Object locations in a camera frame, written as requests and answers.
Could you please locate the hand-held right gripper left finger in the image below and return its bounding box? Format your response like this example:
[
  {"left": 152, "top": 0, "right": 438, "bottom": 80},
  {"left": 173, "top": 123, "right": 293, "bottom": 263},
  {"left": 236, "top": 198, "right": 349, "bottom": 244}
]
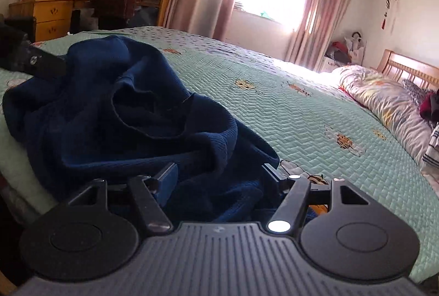
[{"left": 69, "top": 162, "right": 179, "bottom": 235}]

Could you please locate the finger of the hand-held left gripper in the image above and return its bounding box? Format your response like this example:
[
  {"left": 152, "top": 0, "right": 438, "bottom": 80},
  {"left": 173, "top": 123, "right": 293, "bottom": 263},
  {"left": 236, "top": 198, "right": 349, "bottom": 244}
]
[{"left": 21, "top": 43, "right": 68, "bottom": 79}]

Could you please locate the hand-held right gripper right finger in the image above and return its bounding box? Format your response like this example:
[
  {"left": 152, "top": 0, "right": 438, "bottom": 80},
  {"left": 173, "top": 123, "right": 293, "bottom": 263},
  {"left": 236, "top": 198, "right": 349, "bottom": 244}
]
[{"left": 262, "top": 164, "right": 378, "bottom": 233}]

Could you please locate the dark blue knit sweater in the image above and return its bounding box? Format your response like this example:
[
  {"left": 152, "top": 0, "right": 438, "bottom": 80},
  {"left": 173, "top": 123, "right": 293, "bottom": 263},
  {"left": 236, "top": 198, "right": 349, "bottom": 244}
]
[{"left": 3, "top": 35, "right": 309, "bottom": 224}]

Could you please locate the wooden desk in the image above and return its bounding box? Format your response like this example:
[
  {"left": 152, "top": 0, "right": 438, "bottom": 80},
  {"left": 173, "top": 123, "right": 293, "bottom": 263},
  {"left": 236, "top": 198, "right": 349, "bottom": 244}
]
[{"left": 9, "top": 0, "right": 95, "bottom": 43}]

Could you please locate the green bee-print bedspread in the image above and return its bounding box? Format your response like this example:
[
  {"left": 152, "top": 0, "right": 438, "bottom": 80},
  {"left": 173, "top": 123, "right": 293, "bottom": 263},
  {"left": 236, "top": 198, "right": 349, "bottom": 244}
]
[{"left": 0, "top": 25, "right": 439, "bottom": 283}]

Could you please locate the floral folded duvet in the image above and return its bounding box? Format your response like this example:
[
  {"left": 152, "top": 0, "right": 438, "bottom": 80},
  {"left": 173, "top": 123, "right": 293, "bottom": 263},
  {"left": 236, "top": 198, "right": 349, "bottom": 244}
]
[{"left": 331, "top": 64, "right": 439, "bottom": 168}]

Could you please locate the white navy-striped cloth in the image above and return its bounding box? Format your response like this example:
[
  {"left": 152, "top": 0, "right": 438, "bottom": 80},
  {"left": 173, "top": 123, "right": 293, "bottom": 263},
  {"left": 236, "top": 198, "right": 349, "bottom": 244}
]
[{"left": 421, "top": 124, "right": 439, "bottom": 169}]

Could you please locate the white plastic bag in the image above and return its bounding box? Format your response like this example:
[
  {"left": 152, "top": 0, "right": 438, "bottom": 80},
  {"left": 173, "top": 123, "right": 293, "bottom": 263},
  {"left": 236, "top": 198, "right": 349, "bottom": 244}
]
[{"left": 344, "top": 30, "right": 366, "bottom": 65}]

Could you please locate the grey patterned pillow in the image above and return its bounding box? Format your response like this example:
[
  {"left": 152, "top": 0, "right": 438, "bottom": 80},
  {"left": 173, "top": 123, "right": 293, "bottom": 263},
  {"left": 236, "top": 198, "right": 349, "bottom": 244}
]
[{"left": 402, "top": 78, "right": 429, "bottom": 102}]

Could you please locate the wooden headboard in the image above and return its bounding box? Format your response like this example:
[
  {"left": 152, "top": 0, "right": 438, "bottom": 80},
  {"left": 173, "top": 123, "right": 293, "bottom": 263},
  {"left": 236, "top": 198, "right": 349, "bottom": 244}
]
[{"left": 375, "top": 49, "right": 439, "bottom": 91}]

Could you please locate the red tassel ornament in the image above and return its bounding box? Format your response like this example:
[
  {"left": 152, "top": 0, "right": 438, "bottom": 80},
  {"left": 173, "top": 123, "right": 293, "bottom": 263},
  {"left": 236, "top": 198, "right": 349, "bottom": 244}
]
[{"left": 380, "top": 0, "right": 392, "bottom": 30}]

